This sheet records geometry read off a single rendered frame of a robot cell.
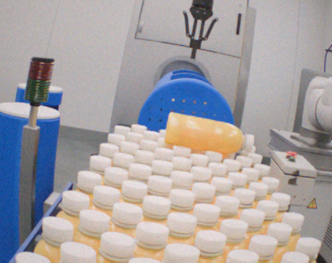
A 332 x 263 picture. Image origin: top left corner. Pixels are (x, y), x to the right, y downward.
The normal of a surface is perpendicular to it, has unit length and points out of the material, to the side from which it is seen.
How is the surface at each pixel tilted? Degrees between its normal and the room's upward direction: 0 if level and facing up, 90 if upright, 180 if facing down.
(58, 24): 90
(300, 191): 90
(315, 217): 90
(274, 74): 90
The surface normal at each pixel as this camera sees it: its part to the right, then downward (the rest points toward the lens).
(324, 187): 0.09, 0.17
